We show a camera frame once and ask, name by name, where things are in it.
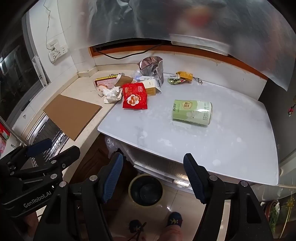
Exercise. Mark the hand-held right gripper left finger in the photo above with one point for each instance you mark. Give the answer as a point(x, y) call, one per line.
point(113, 178)

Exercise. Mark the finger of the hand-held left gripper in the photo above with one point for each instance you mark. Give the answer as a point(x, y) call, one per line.
point(67, 155)
point(38, 148)

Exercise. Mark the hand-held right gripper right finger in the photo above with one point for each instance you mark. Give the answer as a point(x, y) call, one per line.
point(194, 178)

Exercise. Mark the round cream trash bin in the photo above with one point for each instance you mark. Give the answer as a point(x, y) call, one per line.
point(145, 190)

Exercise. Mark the white printed carton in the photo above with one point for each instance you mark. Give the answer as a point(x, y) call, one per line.
point(150, 89)

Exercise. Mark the yellow cracker packet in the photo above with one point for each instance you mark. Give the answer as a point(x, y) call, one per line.
point(186, 75)

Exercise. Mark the person's left forearm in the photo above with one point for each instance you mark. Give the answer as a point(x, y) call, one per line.
point(33, 224)

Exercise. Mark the metal sink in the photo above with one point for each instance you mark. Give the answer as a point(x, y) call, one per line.
point(49, 136)

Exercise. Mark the brown wooden cabinet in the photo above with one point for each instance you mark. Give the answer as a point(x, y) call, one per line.
point(92, 160)

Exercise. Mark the metal faucet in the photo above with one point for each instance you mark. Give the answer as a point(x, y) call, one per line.
point(11, 132)

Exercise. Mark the clear plastic bag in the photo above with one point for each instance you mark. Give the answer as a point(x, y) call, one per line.
point(111, 144)

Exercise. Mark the pink printed packet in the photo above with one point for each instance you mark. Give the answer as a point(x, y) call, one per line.
point(3, 139)

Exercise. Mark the white ribbed cabinet door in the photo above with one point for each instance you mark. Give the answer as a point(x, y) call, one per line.
point(157, 165)

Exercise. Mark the brown cardboard sheet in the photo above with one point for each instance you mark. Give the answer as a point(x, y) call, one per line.
point(71, 115)

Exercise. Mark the blue patterned slipper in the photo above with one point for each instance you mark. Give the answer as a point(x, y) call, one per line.
point(173, 219)
point(136, 226)

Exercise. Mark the person's right leg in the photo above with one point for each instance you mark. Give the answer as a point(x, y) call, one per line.
point(171, 234)

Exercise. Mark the green and white canister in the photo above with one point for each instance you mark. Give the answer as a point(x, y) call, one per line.
point(192, 112)

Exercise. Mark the crumpled white paper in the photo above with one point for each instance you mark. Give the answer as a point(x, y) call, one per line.
point(112, 93)

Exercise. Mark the pink flat box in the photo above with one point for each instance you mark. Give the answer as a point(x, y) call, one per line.
point(105, 82)

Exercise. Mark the window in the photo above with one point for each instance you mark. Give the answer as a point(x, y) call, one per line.
point(13, 69)

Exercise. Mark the red snack packet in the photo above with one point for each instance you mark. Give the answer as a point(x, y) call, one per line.
point(134, 97)

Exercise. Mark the brown paper piece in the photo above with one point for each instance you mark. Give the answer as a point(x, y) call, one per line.
point(123, 80)

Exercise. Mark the small silver wrapper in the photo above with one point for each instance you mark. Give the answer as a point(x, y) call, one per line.
point(198, 80)

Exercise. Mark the green candy wrapper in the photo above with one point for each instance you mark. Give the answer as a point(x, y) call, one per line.
point(175, 81)

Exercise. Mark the red hanging ornament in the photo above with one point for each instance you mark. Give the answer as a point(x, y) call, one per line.
point(290, 110)

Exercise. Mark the silver foil bag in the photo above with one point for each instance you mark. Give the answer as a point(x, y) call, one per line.
point(150, 64)

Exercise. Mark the silver foil wall sheet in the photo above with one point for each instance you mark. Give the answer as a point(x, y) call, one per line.
point(161, 18)

